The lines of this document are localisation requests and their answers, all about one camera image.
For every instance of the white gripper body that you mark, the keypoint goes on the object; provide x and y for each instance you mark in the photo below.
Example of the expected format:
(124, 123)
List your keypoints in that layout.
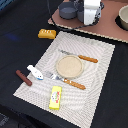
(91, 10)

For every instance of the yellow toy bread loaf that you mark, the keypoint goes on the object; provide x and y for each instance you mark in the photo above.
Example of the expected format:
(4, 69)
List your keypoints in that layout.
(49, 34)

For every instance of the white toy fish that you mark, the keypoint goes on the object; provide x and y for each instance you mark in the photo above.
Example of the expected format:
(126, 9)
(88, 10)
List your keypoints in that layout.
(35, 72)

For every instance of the yellow butter box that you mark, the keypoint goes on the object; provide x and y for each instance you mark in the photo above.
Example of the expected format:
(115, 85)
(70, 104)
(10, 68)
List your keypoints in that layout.
(55, 98)

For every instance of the brown toy sausage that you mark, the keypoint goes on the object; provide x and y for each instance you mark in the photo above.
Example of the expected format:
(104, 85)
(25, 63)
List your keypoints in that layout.
(23, 77)

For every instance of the grey pot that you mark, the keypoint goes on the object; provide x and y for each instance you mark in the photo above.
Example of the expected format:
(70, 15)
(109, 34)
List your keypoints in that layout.
(79, 5)
(67, 10)

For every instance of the pink toy stove board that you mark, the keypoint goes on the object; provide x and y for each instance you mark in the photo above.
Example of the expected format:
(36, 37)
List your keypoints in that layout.
(106, 27)

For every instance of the grey pot on stove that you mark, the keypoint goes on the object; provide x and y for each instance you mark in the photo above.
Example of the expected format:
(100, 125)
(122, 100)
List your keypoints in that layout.
(67, 10)

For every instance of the beige bowl on stove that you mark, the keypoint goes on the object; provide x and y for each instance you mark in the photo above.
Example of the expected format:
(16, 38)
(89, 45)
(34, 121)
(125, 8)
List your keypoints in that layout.
(123, 14)

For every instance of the beige round plate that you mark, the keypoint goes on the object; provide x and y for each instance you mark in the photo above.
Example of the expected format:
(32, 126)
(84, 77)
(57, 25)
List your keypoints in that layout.
(69, 66)

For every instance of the white woven placemat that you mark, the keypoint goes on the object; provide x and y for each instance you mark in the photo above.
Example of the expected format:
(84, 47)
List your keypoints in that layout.
(77, 106)

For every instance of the knife with orange handle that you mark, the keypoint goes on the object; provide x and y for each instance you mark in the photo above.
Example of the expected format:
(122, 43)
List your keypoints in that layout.
(80, 56)

